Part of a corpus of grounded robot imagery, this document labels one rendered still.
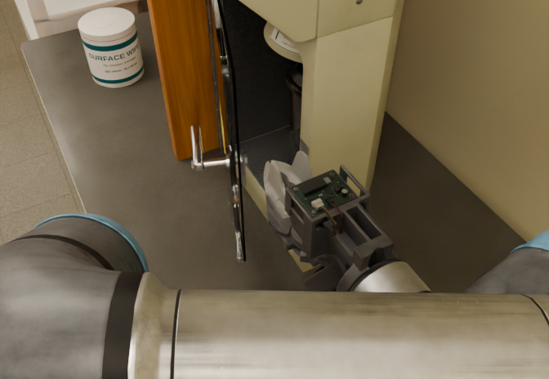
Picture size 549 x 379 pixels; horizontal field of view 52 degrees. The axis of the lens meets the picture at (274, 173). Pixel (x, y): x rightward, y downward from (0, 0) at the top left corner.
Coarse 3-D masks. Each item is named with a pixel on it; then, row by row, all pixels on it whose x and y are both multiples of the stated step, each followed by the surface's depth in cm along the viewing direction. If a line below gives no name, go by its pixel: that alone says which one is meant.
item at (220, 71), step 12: (216, 0) 77; (216, 12) 74; (216, 24) 72; (216, 36) 70; (216, 48) 75; (216, 60) 81; (216, 72) 87; (228, 72) 66; (216, 84) 95; (228, 84) 67; (228, 96) 68; (228, 108) 69; (228, 120) 71; (228, 132) 72; (228, 144) 74; (228, 156) 78; (228, 180) 90; (228, 192) 99; (240, 240) 88; (240, 252) 90; (240, 264) 92
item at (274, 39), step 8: (264, 32) 84; (272, 32) 81; (272, 40) 81; (280, 40) 80; (272, 48) 81; (280, 48) 80; (288, 48) 79; (296, 48) 78; (288, 56) 79; (296, 56) 79
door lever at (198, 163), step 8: (192, 128) 86; (200, 128) 86; (192, 136) 84; (200, 136) 84; (192, 144) 83; (200, 144) 83; (192, 152) 82; (200, 152) 82; (200, 160) 81; (208, 160) 81; (216, 160) 81; (224, 160) 81; (192, 168) 81; (200, 168) 81
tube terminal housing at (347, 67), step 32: (320, 0) 63; (352, 0) 65; (384, 0) 67; (320, 32) 66; (352, 32) 68; (384, 32) 71; (320, 64) 69; (352, 64) 72; (384, 64) 74; (320, 96) 73; (352, 96) 76; (384, 96) 91; (320, 128) 77; (352, 128) 80; (320, 160) 81; (352, 160) 85; (256, 192) 108
